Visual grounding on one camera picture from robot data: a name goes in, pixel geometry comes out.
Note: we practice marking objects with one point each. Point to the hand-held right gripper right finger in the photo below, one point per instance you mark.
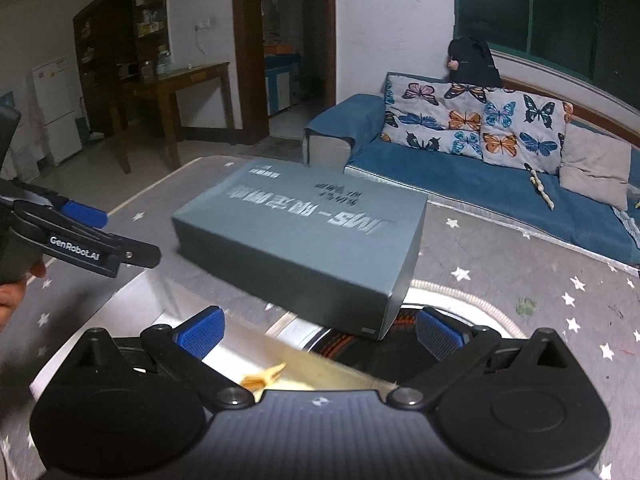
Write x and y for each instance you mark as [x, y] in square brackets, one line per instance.
[437, 332]

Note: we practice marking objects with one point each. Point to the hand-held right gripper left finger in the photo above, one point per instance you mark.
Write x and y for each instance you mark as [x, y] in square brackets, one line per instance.
[202, 332]

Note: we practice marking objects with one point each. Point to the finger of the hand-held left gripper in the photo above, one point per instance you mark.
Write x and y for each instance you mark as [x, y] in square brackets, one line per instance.
[135, 254]
[85, 214]

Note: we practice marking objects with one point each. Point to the white cardboard box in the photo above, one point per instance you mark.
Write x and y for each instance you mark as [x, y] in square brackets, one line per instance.
[150, 305]

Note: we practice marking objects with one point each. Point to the dark grey box lid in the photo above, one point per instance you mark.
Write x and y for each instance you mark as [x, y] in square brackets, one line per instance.
[300, 240]

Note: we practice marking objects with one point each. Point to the person's left hand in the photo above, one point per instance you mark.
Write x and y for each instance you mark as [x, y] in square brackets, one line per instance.
[12, 302]

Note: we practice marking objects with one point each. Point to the small tan yellow object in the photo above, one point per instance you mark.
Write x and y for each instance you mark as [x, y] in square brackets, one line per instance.
[260, 379]

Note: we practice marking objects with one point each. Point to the black round induction cooker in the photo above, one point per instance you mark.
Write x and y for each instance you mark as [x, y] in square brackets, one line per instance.
[350, 352]

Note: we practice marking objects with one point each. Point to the white refrigerator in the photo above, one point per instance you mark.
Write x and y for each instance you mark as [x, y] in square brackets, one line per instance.
[57, 105]

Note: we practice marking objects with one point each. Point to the blue sofa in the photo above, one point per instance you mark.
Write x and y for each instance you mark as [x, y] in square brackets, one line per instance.
[450, 180]

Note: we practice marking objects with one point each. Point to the brown wooden table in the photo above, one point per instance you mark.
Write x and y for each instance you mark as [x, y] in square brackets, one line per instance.
[175, 77]

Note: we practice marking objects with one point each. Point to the dark wooden shelf cabinet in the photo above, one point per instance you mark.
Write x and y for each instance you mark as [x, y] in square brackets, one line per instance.
[105, 35]

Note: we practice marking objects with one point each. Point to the butterfly print cushion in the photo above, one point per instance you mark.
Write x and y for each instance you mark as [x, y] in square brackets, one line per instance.
[525, 130]
[430, 115]

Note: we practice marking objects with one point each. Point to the blue and white cabinet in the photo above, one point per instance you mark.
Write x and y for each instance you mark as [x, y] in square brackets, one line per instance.
[280, 82]

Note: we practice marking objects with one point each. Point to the beige pillow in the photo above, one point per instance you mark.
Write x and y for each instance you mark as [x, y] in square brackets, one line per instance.
[595, 165]

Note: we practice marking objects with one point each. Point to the orange basin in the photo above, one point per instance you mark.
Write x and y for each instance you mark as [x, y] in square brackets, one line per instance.
[277, 49]

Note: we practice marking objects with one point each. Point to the black backpack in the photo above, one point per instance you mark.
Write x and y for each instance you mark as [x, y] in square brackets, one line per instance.
[472, 62]

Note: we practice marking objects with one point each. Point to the green framed window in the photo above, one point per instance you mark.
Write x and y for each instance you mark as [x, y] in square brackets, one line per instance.
[550, 5]

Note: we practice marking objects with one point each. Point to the white wall socket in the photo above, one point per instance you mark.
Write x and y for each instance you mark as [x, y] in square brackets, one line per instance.
[202, 24]

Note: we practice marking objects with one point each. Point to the brown wooden door frame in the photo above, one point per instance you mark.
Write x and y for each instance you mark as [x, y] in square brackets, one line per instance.
[247, 50]

